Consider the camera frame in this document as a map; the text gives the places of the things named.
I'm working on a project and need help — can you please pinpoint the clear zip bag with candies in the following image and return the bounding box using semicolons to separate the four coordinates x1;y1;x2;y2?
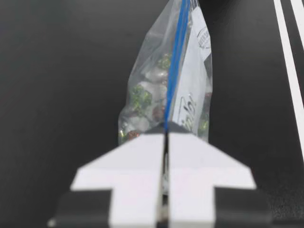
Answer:
118;0;213;190

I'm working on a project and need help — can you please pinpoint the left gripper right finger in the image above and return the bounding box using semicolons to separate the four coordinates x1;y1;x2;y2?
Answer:
166;122;273;228

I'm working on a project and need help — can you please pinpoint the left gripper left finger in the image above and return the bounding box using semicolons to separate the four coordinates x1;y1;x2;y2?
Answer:
47;125;166;228

